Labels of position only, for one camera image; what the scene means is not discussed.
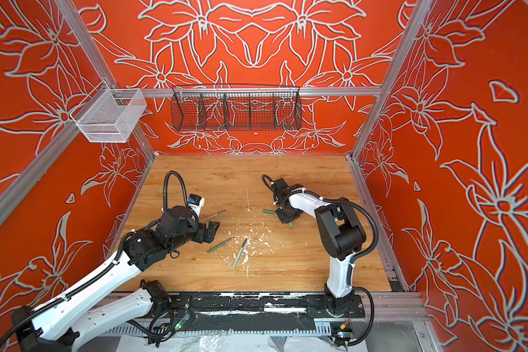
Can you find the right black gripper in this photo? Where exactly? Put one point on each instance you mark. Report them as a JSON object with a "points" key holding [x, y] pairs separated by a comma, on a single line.
{"points": [[285, 213]]}

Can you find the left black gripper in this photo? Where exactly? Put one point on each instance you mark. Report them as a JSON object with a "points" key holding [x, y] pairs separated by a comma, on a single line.
{"points": [[202, 237]]}

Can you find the light green pen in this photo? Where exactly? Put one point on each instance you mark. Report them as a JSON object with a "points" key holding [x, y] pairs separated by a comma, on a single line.
{"points": [[240, 252]]}

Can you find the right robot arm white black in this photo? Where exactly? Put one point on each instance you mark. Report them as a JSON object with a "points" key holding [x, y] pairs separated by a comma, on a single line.
{"points": [[340, 231]]}

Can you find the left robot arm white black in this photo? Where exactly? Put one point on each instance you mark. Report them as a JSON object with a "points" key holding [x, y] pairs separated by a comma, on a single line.
{"points": [[74, 317]]}

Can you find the dark green pen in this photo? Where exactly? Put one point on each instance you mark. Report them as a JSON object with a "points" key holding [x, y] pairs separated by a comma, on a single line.
{"points": [[220, 245]]}

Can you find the beige pen near left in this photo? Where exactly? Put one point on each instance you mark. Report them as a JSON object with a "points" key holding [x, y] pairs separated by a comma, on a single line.
{"points": [[212, 216]]}

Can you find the clear plastic bin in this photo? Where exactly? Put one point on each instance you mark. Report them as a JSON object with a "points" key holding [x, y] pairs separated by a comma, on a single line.
{"points": [[110, 115]]}

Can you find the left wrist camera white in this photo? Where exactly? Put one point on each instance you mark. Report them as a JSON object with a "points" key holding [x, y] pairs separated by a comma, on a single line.
{"points": [[196, 202]]}

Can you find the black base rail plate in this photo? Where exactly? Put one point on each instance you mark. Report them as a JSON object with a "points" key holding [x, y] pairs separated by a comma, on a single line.
{"points": [[313, 305]]}

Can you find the black wire mesh basket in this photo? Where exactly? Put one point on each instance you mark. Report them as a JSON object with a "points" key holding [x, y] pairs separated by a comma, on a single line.
{"points": [[237, 111]]}

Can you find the aluminium frame rail back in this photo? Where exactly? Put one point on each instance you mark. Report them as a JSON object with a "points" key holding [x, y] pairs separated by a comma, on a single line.
{"points": [[304, 92]]}

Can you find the aluminium frame rail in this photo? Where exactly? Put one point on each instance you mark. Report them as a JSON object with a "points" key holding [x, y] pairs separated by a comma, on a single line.
{"points": [[25, 182], [304, 92], [409, 34]]}

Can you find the aluminium frame rail left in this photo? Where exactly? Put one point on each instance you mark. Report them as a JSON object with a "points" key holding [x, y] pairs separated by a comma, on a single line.
{"points": [[25, 182]]}

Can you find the aluminium frame rail right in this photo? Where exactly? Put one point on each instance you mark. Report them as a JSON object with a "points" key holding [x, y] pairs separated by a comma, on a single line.
{"points": [[409, 34]]}

